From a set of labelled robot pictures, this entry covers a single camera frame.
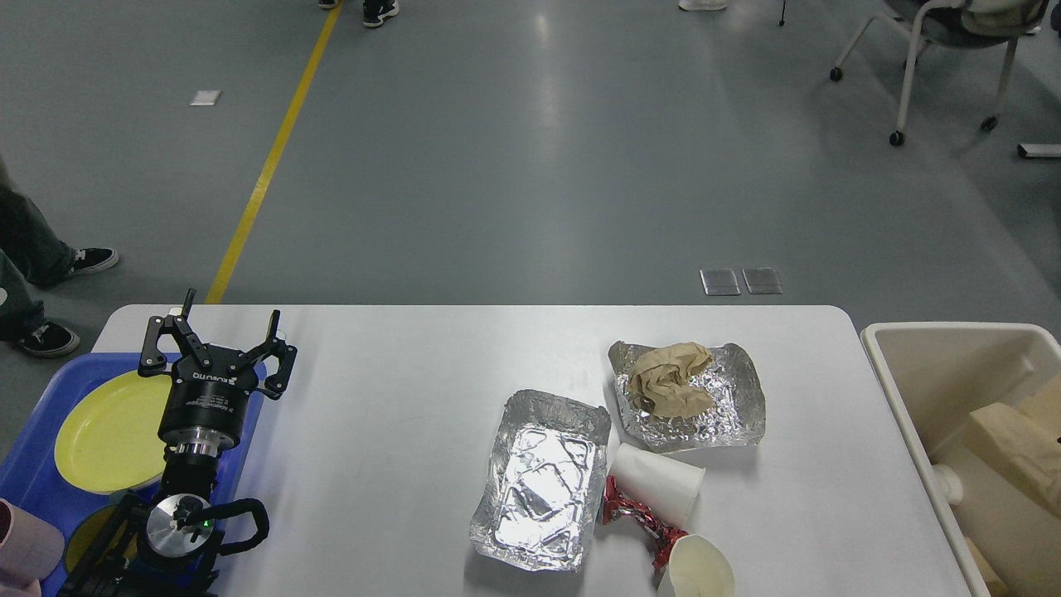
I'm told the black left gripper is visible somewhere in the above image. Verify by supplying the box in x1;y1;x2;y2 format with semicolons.
138;288;298;453

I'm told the yellow plastic plate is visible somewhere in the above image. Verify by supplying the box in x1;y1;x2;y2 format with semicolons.
54;371;171;482

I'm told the teal mug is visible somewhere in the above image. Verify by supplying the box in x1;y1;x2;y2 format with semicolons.
63;505;128;575

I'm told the pink mug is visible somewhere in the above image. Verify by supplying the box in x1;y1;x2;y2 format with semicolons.
1;499;65;596

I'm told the aluminium foil tray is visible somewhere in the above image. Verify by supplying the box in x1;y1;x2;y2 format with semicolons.
469;389;613;573

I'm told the brown paper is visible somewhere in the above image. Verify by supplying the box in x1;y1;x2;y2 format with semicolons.
628;343;714;419

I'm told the foil sheet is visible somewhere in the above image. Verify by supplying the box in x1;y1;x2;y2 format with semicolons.
608;341;767;454

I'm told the brown paper bag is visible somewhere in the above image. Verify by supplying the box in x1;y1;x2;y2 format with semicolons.
957;377;1060;596

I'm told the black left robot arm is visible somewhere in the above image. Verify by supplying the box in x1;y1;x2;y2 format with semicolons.
58;289;297;596

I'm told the pink plate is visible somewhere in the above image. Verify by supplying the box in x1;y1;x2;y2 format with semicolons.
69;473;162;495

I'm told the blue plastic tray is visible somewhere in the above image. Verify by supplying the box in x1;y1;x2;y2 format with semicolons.
1;352;266;596

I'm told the white floor label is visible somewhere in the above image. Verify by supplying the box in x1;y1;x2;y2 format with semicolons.
189;90;222;107

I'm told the person in black coat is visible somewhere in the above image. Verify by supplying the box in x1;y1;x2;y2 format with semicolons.
316;0;400;29

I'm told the lying white paper cup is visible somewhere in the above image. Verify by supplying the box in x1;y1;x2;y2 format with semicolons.
609;444;705;527

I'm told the red snack wrapper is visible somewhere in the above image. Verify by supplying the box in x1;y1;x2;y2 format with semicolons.
599;474;689;573

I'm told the left floor metal plate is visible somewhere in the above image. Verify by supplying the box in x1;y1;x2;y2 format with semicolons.
700;268;742;296

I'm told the floor metal plate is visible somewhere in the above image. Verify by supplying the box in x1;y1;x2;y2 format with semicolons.
700;268;742;296
740;267;784;295

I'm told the upright white paper cup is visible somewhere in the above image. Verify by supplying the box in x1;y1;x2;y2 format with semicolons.
656;534;736;596

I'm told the right floor metal plate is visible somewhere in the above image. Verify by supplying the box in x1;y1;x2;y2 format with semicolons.
740;267;784;295

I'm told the beige plastic bin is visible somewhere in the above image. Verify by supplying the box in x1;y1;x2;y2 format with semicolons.
860;322;1060;596

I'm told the white rolling chair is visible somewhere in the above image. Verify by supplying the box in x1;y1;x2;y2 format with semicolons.
829;1;1049;147

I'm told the metal bar on floor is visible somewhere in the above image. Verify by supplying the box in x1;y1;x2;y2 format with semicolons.
1016;143;1061;159

